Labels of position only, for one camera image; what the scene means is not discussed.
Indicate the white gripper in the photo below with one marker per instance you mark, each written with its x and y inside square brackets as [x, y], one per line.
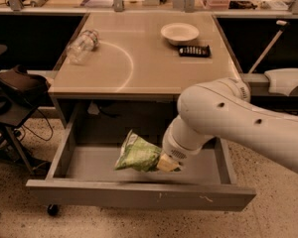
[173, 148]

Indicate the green jalapeno chip bag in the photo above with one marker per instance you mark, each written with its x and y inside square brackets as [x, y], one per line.
[138, 154]

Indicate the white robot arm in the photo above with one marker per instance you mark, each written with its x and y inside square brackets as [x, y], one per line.
[222, 109]

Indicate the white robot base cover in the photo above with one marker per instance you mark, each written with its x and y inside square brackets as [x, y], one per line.
[282, 80]

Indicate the grey open top drawer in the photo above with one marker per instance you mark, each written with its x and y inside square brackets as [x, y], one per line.
[83, 173]

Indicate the black bag on stand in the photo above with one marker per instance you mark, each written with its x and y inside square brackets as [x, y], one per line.
[19, 83]

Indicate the grey cabinet table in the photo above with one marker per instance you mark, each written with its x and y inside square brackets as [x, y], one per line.
[133, 61]

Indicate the black caster wheel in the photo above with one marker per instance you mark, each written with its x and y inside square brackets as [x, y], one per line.
[53, 210]

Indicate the white ceramic bowl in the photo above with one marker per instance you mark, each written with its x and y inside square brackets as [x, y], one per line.
[179, 33]

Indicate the clear plastic water bottle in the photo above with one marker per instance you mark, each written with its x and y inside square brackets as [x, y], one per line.
[85, 42]

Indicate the black side stand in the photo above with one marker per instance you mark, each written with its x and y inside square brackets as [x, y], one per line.
[14, 112]

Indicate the white stick tool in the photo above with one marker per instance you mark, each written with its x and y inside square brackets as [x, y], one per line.
[282, 27]

